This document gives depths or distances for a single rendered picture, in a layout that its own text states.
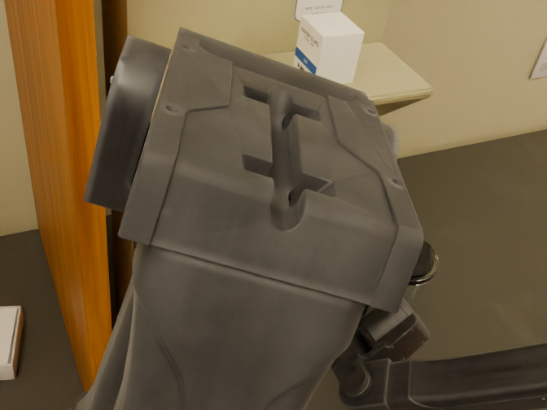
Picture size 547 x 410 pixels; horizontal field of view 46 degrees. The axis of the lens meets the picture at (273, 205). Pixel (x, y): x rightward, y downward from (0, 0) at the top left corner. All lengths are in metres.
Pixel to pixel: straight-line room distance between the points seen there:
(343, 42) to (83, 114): 0.27
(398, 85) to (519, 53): 1.04
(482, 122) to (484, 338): 0.72
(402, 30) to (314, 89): 1.23
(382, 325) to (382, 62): 0.32
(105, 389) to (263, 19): 0.47
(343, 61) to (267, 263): 0.55
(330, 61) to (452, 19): 0.87
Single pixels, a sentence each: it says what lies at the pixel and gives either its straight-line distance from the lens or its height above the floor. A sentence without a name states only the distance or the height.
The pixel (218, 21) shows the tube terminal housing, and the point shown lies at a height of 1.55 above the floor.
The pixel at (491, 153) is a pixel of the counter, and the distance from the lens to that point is 1.78.
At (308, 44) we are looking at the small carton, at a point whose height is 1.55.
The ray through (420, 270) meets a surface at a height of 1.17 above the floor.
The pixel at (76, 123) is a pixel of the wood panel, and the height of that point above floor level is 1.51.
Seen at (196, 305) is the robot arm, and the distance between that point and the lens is 0.16.
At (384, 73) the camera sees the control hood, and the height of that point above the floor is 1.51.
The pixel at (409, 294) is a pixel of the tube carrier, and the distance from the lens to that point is 1.04.
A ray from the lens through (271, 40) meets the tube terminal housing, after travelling 0.75.
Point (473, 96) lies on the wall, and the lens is 1.73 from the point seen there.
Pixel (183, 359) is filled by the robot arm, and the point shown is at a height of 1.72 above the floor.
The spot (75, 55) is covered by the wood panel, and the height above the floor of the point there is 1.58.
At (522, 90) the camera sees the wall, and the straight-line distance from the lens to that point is 1.86.
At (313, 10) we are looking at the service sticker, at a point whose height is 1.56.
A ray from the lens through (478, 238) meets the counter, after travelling 1.49.
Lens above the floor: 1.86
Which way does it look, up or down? 40 degrees down
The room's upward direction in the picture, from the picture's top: 10 degrees clockwise
